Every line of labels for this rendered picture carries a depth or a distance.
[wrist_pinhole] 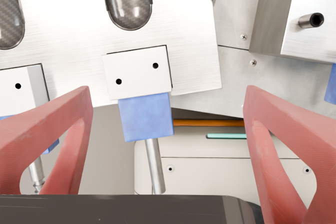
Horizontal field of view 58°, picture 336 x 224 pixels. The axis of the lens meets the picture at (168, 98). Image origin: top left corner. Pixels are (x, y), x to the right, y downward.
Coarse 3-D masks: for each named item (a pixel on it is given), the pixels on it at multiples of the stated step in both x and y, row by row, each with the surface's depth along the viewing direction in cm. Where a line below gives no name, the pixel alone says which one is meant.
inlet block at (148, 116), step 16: (144, 48) 23; (160, 48) 23; (112, 64) 23; (128, 64) 23; (144, 64) 23; (160, 64) 23; (112, 80) 24; (128, 80) 24; (144, 80) 24; (160, 80) 24; (112, 96) 24; (128, 96) 24; (144, 96) 25; (160, 96) 25; (128, 112) 25; (144, 112) 25; (160, 112) 25; (128, 128) 26; (144, 128) 26; (160, 128) 26; (160, 160) 27; (160, 176) 27; (160, 192) 27
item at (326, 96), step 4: (332, 64) 24; (332, 68) 24; (332, 72) 24; (332, 76) 24; (328, 80) 24; (332, 80) 23; (328, 84) 24; (332, 84) 23; (328, 88) 24; (332, 88) 23; (328, 92) 24; (332, 92) 23; (324, 96) 24; (328, 96) 24; (332, 96) 23; (324, 100) 24; (328, 100) 24; (332, 100) 23
